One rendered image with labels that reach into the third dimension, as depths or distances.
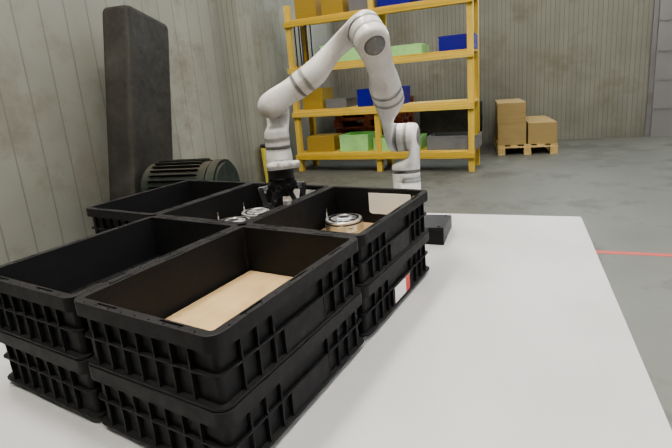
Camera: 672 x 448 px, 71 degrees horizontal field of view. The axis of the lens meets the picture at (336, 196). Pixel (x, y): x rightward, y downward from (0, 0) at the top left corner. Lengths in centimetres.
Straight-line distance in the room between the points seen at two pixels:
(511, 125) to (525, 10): 236
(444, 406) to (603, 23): 853
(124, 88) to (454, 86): 638
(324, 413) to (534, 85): 843
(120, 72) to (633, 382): 376
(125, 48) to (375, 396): 358
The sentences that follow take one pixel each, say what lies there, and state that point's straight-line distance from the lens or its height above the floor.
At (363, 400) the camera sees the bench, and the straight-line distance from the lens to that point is 85.
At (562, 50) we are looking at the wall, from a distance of 903.
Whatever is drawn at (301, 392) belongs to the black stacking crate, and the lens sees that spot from 82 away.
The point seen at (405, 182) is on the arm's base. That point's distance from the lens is 151.
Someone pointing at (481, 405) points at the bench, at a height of 70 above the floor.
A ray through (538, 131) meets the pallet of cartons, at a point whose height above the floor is 33.
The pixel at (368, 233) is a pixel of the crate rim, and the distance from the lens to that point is 93.
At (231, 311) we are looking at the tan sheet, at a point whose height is 83.
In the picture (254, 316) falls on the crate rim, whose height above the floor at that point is 92.
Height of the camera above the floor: 121
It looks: 13 degrees down
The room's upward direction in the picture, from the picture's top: 5 degrees counter-clockwise
